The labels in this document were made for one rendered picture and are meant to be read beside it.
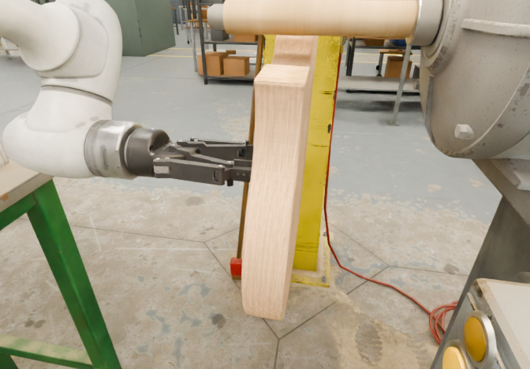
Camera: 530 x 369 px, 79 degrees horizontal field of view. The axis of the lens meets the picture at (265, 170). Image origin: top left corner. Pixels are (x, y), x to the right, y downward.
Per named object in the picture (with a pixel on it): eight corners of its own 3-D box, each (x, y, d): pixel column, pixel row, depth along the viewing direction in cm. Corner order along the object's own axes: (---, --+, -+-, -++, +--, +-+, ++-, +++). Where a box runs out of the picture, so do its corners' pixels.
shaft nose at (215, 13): (232, 18, 35) (226, -2, 33) (227, 35, 34) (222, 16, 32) (214, 18, 35) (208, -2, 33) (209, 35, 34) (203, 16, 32)
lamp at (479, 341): (463, 332, 19) (479, 298, 18) (483, 384, 17) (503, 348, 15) (450, 330, 20) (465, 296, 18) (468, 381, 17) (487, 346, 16)
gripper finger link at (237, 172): (222, 163, 43) (214, 170, 41) (258, 167, 43) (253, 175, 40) (222, 173, 44) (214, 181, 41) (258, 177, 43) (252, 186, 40)
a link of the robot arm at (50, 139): (73, 179, 45) (88, 87, 46) (-21, 168, 47) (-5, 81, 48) (119, 184, 55) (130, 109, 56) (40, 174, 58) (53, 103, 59)
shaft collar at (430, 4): (424, 21, 33) (442, -21, 29) (427, 56, 31) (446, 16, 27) (404, 21, 33) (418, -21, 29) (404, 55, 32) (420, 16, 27)
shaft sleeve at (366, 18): (406, 20, 32) (416, -9, 29) (407, 45, 31) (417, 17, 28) (233, 18, 35) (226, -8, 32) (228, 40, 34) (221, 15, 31)
